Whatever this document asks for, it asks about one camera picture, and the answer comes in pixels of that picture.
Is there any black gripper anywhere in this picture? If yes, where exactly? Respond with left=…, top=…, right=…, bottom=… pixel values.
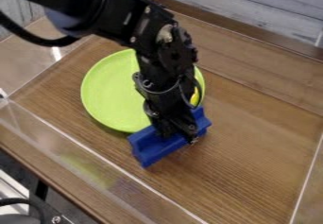
left=130, top=68, right=204, bottom=145

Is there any blue plastic block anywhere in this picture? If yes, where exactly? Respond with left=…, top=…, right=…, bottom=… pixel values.
left=126, top=107, right=212, bottom=168

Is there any green plate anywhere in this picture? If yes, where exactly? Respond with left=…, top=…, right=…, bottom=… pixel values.
left=80, top=48, right=206, bottom=134

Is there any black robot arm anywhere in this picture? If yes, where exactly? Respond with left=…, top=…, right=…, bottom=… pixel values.
left=0, top=0, right=200, bottom=142

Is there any yellow toy banana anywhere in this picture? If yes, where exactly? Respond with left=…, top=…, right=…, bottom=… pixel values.
left=189, top=87, right=198, bottom=106

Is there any clear acrylic front wall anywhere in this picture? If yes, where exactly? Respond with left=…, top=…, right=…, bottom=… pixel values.
left=0, top=90, right=206, bottom=224

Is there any black cable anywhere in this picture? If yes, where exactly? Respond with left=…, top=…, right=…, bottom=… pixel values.
left=0, top=197, right=45, bottom=224

